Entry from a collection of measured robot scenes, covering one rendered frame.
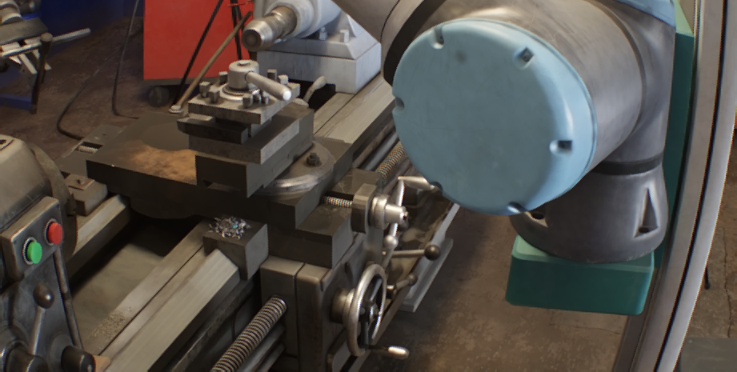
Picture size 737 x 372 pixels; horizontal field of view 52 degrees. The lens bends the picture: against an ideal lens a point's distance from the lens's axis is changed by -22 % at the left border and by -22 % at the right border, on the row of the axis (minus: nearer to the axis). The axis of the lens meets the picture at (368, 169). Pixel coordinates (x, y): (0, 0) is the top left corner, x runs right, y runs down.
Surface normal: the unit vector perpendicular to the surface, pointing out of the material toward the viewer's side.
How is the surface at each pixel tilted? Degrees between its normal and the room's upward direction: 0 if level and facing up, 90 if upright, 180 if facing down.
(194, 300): 36
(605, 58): 53
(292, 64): 90
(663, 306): 90
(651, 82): 84
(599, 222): 70
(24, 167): 45
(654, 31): 88
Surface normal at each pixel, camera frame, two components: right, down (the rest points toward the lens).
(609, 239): -0.03, 0.09
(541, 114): -0.56, 0.37
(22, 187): 0.69, -0.52
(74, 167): 0.03, -0.90
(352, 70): -0.33, 0.39
